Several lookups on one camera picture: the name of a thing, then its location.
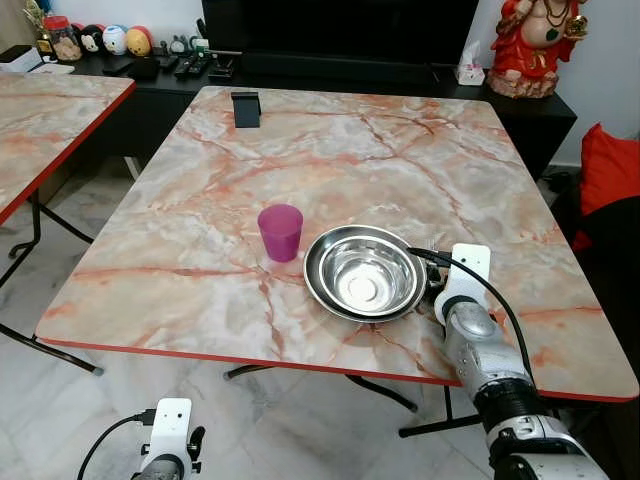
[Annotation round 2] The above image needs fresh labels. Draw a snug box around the stainless steel bowl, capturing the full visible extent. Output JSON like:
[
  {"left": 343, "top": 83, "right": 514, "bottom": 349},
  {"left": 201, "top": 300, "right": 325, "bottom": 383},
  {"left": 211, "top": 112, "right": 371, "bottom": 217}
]
[{"left": 316, "top": 232, "right": 422, "bottom": 314}]

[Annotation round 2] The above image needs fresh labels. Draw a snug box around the stainless steel plate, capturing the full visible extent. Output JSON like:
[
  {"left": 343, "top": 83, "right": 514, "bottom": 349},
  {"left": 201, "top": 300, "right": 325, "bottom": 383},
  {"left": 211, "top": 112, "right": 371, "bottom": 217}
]
[{"left": 302, "top": 224, "right": 430, "bottom": 324}]

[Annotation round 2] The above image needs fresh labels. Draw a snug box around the marble pattern folding table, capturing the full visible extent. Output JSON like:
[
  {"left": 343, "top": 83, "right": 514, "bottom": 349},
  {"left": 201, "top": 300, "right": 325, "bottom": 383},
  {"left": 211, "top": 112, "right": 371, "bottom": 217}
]
[
  {"left": 35, "top": 85, "right": 640, "bottom": 439},
  {"left": 0, "top": 72, "right": 137, "bottom": 291}
]

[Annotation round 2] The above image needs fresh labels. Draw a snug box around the purple plastic cup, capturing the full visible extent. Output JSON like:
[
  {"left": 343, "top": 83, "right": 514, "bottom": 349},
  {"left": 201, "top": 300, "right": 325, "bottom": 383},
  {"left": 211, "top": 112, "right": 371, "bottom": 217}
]
[{"left": 257, "top": 204, "right": 305, "bottom": 264}]

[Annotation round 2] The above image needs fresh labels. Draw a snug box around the red cushion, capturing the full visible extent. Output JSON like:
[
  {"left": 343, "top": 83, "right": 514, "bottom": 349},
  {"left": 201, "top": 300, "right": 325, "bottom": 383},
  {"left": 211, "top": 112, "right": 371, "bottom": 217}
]
[{"left": 572, "top": 122, "right": 640, "bottom": 251}]

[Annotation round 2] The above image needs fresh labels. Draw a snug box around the white tissue box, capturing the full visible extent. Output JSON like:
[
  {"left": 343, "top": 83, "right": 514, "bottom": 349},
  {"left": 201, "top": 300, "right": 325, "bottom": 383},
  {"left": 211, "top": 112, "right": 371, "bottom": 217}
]
[{"left": 454, "top": 40, "right": 487, "bottom": 87}]

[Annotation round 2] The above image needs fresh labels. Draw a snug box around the red laughing buddha statue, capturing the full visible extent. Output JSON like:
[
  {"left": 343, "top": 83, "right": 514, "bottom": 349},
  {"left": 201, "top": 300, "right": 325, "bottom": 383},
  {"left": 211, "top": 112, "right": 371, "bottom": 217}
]
[{"left": 486, "top": 0, "right": 578, "bottom": 100}]

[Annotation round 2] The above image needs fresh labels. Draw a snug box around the black stand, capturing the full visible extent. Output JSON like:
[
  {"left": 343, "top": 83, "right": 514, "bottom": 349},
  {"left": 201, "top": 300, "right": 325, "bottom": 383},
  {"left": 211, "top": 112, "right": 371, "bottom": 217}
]
[{"left": 230, "top": 90, "right": 264, "bottom": 130}]

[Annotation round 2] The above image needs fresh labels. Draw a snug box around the black television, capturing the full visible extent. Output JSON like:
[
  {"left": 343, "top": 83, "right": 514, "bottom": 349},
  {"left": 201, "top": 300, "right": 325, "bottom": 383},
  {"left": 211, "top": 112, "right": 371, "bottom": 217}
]
[{"left": 200, "top": 0, "right": 482, "bottom": 67}]

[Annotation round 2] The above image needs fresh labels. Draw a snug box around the black remote control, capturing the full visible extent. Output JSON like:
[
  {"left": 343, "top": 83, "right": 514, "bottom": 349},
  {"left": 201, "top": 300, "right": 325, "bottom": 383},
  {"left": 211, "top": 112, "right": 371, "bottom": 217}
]
[{"left": 174, "top": 52, "right": 213, "bottom": 82}]

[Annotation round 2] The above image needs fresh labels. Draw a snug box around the yellow and orange figurine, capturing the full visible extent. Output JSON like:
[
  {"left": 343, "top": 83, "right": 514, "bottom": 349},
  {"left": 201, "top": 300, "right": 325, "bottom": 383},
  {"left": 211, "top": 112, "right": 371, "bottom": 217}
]
[{"left": 124, "top": 26, "right": 155, "bottom": 59}]

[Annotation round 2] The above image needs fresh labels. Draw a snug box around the white and blue figurine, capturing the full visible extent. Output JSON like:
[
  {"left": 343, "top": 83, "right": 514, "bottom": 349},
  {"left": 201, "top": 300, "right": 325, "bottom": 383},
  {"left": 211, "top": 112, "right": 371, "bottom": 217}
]
[{"left": 101, "top": 24, "right": 130, "bottom": 57}]

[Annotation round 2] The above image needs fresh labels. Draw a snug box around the red lidded snack jar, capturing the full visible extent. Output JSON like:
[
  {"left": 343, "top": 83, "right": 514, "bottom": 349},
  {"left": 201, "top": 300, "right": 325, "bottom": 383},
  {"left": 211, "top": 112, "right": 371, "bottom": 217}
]
[{"left": 42, "top": 15, "right": 84, "bottom": 64}]

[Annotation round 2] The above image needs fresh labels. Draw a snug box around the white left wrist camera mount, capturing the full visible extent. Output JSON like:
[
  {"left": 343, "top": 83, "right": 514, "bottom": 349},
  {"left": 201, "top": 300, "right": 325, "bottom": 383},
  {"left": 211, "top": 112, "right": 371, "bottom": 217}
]
[{"left": 144, "top": 398, "right": 194, "bottom": 472}]

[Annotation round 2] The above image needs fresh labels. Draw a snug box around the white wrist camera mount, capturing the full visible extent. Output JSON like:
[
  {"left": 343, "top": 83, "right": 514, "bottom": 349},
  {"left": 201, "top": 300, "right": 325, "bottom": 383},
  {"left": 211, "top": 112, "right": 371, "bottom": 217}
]
[
  {"left": 144, "top": 398, "right": 194, "bottom": 472},
  {"left": 434, "top": 243, "right": 493, "bottom": 327}
]

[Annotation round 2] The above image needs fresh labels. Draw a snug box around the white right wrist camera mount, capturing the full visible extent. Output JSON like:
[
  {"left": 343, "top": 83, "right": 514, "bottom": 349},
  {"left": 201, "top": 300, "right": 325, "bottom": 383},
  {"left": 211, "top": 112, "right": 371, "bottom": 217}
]
[{"left": 434, "top": 243, "right": 493, "bottom": 327}]

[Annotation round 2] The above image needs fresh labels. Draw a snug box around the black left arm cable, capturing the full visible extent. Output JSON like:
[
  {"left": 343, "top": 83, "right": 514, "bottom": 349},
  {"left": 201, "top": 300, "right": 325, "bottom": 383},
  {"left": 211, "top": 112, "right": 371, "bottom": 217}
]
[{"left": 76, "top": 409, "right": 157, "bottom": 480}]

